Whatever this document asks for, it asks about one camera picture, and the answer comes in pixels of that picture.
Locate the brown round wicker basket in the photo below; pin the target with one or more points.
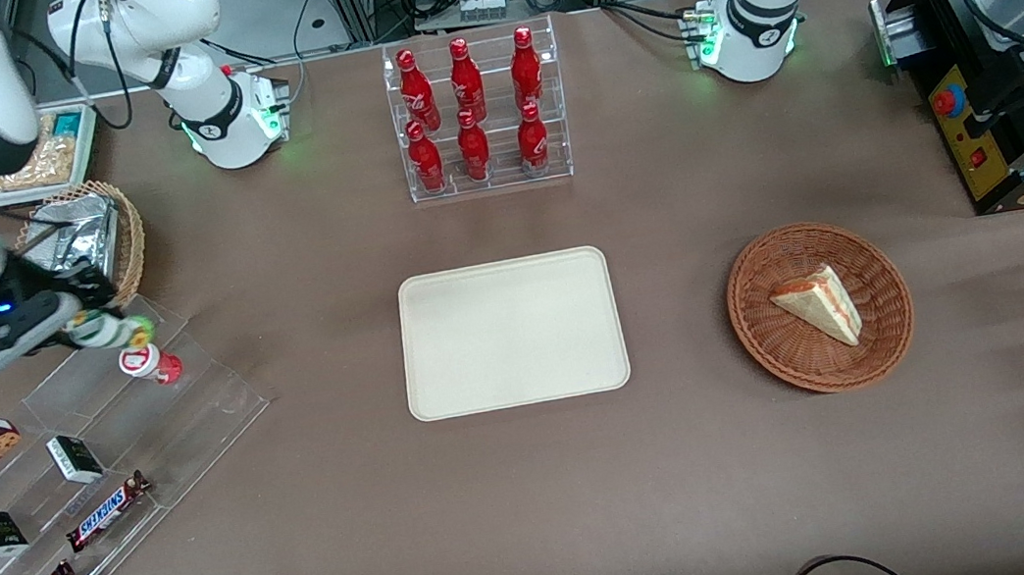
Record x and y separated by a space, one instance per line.
778 351

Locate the clear acrylic bottle rack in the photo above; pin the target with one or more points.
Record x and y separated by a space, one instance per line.
555 163

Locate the red gum bottle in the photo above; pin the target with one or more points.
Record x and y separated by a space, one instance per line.
148 361

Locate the light oval wicker basket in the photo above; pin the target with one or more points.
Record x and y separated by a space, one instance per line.
132 239

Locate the silver foil container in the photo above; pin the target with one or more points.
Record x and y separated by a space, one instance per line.
85 235

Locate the large rice cracker bag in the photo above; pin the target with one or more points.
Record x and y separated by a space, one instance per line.
50 160

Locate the green gum bottle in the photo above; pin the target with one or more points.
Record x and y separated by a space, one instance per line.
114 331

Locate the triangular wrapped sandwich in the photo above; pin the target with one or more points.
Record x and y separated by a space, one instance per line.
821 306

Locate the beige plastic tray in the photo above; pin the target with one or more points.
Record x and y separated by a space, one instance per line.
511 332

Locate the white power strip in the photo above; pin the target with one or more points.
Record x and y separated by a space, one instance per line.
482 8

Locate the clear acrylic stepped display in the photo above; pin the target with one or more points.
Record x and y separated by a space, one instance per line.
192 409

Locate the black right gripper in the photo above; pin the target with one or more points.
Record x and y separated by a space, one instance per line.
39 280

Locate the white rectangular snack bin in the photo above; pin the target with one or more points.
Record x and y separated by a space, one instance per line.
84 156

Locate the red cola bottle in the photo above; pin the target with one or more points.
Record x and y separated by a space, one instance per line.
425 160
473 149
532 141
526 68
417 92
466 81

